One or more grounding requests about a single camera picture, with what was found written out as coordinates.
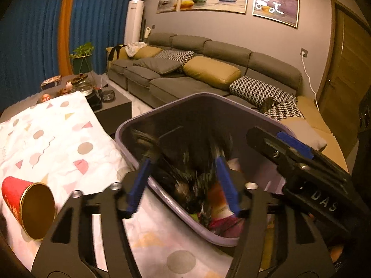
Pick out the flat printed box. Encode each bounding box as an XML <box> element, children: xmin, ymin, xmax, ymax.
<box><xmin>41</xmin><ymin>75</ymin><xmax>62</xmax><ymax>90</ymax></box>

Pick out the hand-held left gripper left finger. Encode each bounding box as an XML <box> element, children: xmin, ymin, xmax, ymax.
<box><xmin>31</xmin><ymin>158</ymin><xmax>154</xmax><ymax>278</ymax></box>

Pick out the grey plastic bin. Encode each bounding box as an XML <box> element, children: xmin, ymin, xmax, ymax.
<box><xmin>115</xmin><ymin>93</ymin><xmax>299</xmax><ymax>248</ymax></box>

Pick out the small yellow cushion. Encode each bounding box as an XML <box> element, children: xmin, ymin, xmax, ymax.
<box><xmin>133</xmin><ymin>46</ymin><xmax>163</xmax><ymax>60</ymax></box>

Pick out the glass teapot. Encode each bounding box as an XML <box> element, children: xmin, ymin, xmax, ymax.
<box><xmin>71</xmin><ymin>74</ymin><xmax>95</xmax><ymax>95</ymax></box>

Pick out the large light grey cushion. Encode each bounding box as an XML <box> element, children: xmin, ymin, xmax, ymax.
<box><xmin>278</xmin><ymin>117</ymin><xmax>328</xmax><ymax>152</ymax></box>

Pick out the large yellow cushion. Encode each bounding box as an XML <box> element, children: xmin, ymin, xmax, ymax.
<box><xmin>182</xmin><ymin>56</ymin><xmax>242</xmax><ymax>91</ymax></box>

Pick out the red paper cup gold inside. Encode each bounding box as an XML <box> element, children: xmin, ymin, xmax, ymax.
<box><xmin>1</xmin><ymin>176</ymin><xmax>56</xmax><ymax>241</ymax></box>

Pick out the black plastic bag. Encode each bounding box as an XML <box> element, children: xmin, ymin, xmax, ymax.
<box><xmin>130</xmin><ymin>127</ymin><xmax>235</xmax><ymax>218</ymax></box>

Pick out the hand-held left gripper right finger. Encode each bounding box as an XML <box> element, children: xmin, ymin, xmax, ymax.
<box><xmin>214</xmin><ymin>156</ymin><xmax>334</xmax><ymax>278</ymax></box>

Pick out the purple framed painting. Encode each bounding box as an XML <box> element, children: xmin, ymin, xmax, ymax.
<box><xmin>252</xmin><ymin>0</ymin><xmax>300</xmax><ymax>28</ymax></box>

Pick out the blue curtain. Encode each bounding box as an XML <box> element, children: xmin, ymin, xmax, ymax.
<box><xmin>70</xmin><ymin>0</ymin><xmax>135</xmax><ymax>76</ymax></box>
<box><xmin>0</xmin><ymin>0</ymin><xmax>68</xmax><ymax>113</ymax></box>

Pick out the white cloth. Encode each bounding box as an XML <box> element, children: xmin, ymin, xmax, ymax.
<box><xmin>125</xmin><ymin>42</ymin><xmax>148</xmax><ymax>58</ymax></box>

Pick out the potted plant dark pot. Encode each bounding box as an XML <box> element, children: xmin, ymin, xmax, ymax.
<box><xmin>69</xmin><ymin>42</ymin><xmax>95</xmax><ymax>74</ymax></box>

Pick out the black garment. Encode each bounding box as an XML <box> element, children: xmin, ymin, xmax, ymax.
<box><xmin>108</xmin><ymin>45</ymin><xmax>125</xmax><ymax>62</ymax></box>

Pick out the patterned white tablecloth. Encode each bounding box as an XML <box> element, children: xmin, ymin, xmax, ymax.
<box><xmin>0</xmin><ymin>91</ymin><xmax>241</xmax><ymax>278</ymax></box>

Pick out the white standing air conditioner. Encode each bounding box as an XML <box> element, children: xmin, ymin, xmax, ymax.
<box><xmin>124</xmin><ymin>0</ymin><xmax>144</xmax><ymax>44</ymax></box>

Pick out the brown wooden door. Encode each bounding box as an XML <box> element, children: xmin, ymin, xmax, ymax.
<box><xmin>316</xmin><ymin>0</ymin><xmax>371</xmax><ymax>119</ymax></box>

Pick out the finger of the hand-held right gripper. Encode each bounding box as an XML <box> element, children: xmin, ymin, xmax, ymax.
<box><xmin>246</xmin><ymin>126</ymin><xmax>290</xmax><ymax>168</ymax></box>
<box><xmin>275</xmin><ymin>131</ymin><xmax>316</xmax><ymax>161</ymax></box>

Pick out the houndstooth cushion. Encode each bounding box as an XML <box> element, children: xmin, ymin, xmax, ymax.
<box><xmin>229</xmin><ymin>76</ymin><xmax>298</xmax><ymax>107</ymax></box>
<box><xmin>262</xmin><ymin>98</ymin><xmax>305</xmax><ymax>121</ymax></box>
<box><xmin>155</xmin><ymin>50</ymin><xmax>195</xmax><ymax>64</ymax></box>

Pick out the dark coffee table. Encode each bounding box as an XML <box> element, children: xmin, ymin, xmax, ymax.
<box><xmin>0</xmin><ymin>74</ymin><xmax>132</xmax><ymax>135</ymax></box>

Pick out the white charger cable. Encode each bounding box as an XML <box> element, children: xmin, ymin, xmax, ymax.
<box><xmin>301</xmin><ymin>55</ymin><xmax>319</xmax><ymax>102</ymax></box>

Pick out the orange curtain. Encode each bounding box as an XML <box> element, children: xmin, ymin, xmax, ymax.
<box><xmin>56</xmin><ymin>0</ymin><xmax>79</xmax><ymax>77</ymax></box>

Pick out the flat grey cushion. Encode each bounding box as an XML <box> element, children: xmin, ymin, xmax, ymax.
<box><xmin>136</xmin><ymin>57</ymin><xmax>182</xmax><ymax>75</ymax></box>

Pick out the grey sofa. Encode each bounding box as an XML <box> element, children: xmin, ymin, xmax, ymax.
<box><xmin>106</xmin><ymin>32</ymin><xmax>348</xmax><ymax>174</ymax></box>

